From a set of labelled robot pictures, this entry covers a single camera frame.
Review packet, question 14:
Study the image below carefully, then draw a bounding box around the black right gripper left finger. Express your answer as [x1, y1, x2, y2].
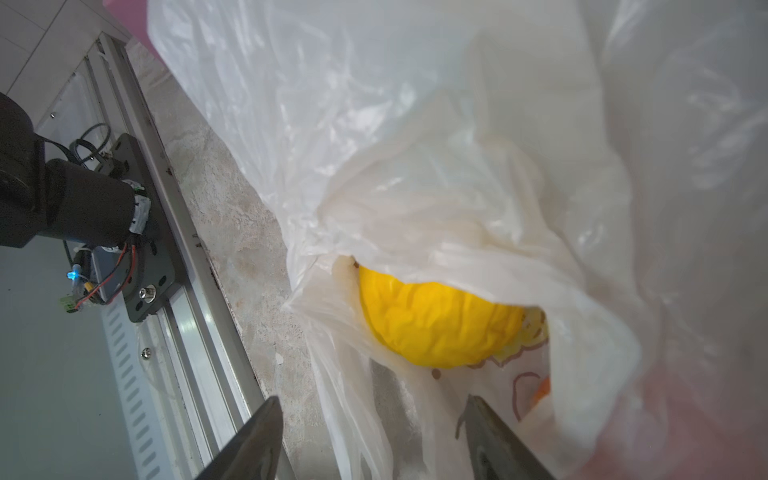
[196, 396, 284, 480]

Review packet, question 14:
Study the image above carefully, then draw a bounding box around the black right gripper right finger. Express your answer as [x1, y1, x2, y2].
[456, 395, 555, 480]

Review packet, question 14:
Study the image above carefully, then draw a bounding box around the yellow apple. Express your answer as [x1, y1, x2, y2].
[358, 266, 526, 369]

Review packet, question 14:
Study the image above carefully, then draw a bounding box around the white translucent plastic bag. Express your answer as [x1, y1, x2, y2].
[148, 1, 767, 479]

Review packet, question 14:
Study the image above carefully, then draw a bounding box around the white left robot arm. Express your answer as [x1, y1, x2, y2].
[1, 95, 151, 248]

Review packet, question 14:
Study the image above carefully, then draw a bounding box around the cartoon printed plastic bag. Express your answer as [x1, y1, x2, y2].
[431, 308, 550, 425]

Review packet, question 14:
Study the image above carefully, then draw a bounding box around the left green circuit board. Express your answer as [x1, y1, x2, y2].
[60, 241, 138, 314]

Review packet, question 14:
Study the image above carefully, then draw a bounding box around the pink box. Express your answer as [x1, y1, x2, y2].
[102, 0, 160, 58]

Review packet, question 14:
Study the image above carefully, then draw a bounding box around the aluminium mounting rail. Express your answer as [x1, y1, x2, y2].
[42, 34, 276, 479]

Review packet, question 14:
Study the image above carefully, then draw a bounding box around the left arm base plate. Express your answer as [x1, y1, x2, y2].
[111, 133, 188, 323]

